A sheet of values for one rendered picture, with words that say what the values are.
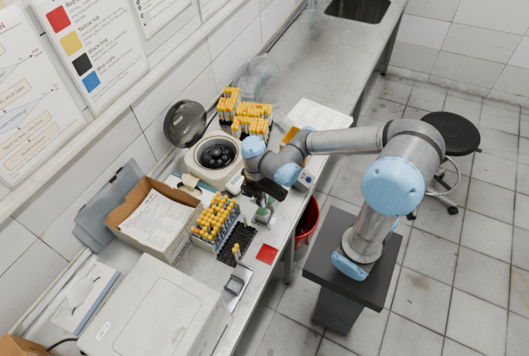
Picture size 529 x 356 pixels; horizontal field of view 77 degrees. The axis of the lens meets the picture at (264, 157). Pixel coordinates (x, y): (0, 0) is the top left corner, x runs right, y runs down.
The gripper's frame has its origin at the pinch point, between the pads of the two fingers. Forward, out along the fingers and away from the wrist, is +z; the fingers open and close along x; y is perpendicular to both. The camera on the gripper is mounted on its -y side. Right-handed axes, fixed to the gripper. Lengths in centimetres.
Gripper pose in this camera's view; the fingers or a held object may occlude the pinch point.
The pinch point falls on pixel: (264, 205)
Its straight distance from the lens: 129.3
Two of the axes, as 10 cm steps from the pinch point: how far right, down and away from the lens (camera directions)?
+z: 0.6, 6.3, 7.7
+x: -4.1, 7.2, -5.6
